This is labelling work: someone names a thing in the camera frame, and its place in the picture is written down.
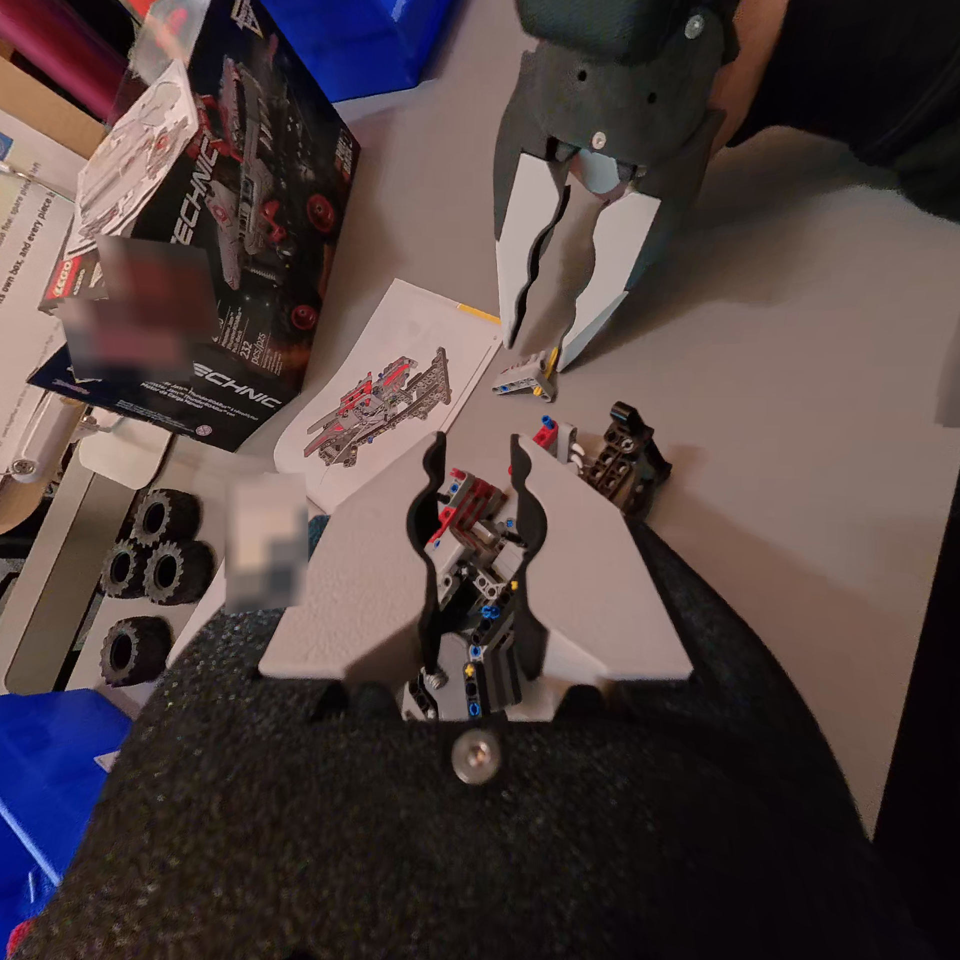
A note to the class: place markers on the grey desk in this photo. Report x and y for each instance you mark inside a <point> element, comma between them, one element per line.
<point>787,450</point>

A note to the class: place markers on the white instruction sheet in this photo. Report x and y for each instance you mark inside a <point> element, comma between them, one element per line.
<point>420,330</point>

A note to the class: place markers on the black toy chassis frame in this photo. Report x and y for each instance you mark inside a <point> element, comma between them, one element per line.
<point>622,465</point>

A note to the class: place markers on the toy sticker sheet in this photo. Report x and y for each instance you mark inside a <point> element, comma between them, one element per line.
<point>150,150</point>

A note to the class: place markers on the blue plastic bin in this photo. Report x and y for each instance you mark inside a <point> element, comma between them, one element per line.
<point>45,750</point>
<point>360,45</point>

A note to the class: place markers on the person's right forearm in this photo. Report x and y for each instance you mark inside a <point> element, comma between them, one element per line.
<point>862,90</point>

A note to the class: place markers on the grey beam with yellow axle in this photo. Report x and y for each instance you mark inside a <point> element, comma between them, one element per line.
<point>517,375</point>

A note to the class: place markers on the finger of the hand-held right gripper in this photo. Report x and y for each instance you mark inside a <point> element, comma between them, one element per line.
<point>521,225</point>
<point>622,247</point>

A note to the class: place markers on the person's dark clothed torso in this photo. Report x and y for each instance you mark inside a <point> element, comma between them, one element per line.
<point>930,750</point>

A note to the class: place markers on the white stand base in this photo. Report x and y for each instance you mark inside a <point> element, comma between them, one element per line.
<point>124,457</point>

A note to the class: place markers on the person's right hand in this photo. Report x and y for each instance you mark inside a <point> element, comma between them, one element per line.
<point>742,75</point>

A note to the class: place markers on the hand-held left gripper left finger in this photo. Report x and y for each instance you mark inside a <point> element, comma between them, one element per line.
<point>352,600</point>

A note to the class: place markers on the black toy set box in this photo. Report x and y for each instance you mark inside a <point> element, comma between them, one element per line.
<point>285,150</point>

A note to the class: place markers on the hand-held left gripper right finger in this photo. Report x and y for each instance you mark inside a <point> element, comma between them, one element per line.
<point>600,600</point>

